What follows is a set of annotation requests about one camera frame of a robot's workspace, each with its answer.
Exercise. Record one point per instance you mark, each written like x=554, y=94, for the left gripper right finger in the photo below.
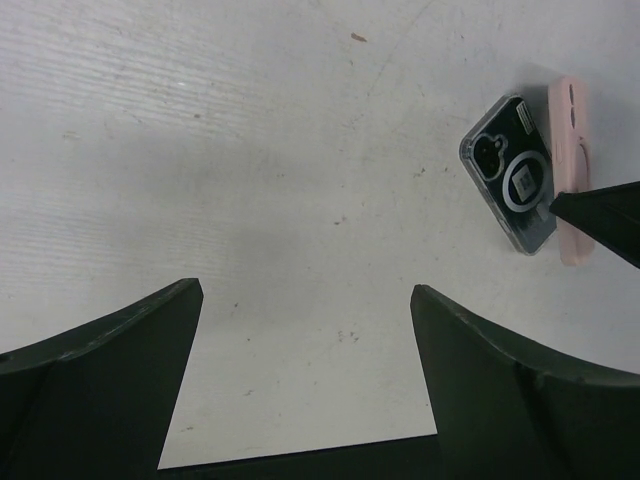
x=507, y=407

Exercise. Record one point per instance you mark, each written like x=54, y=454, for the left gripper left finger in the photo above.
x=96, y=401

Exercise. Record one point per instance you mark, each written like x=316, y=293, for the clear phone case black insert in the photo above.
x=506, y=157

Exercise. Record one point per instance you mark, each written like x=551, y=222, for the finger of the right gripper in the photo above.
x=608, y=216

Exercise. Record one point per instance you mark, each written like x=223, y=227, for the phone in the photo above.
x=570, y=152

